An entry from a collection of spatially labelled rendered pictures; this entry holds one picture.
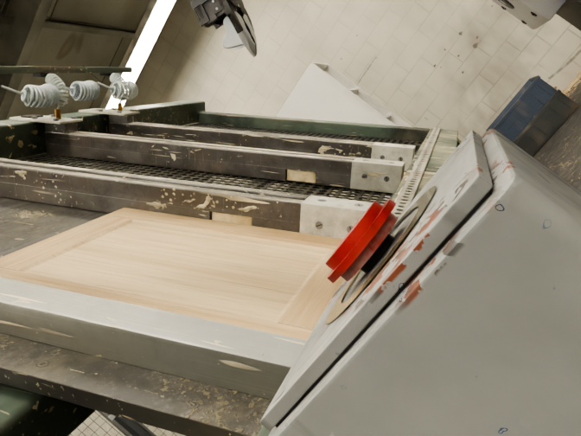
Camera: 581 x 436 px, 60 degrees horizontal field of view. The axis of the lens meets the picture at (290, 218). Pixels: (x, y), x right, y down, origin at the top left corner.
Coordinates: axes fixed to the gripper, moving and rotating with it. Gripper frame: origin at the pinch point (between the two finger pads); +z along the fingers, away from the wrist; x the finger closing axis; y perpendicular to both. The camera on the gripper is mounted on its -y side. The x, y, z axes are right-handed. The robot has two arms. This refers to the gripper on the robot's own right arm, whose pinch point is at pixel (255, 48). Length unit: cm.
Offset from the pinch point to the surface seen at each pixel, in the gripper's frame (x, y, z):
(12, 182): 22, 54, 2
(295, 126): -123, 39, 11
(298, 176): -21.6, 11.7, 28.7
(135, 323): 63, 4, 32
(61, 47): -341, 297, -182
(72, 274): 51, 20, 25
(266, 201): 22.1, 3.1, 28.4
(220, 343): 63, -5, 37
